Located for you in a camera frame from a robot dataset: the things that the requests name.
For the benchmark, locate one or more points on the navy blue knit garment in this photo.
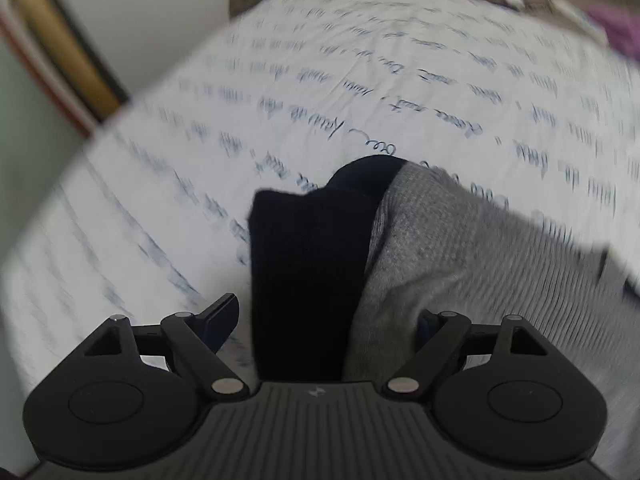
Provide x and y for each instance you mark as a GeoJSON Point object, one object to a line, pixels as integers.
{"type": "Point", "coordinates": [310, 270]}

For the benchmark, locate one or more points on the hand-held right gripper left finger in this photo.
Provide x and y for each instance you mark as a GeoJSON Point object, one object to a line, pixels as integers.
{"type": "Point", "coordinates": [220, 322]}

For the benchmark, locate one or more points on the purple cloth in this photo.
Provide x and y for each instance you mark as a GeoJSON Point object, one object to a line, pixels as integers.
{"type": "Point", "coordinates": [615, 25]}

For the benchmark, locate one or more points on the white script-print bed sheet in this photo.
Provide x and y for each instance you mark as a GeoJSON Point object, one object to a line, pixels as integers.
{"type": "Point", "coordinates": [300, 85]}

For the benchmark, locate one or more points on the yellow wooden frame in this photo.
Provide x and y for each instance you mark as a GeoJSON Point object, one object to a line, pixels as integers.
{"type": "Point", "coordinates": [60, 45]}

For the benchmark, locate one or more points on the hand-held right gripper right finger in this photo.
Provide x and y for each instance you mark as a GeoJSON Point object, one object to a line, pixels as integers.
{"type": "Point", "coordinates": [426, 327]}

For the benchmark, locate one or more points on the grey ribbed knit garment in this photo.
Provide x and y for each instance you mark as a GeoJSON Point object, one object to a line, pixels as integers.
{"type": "Point", "coordinates": [450, 270]}

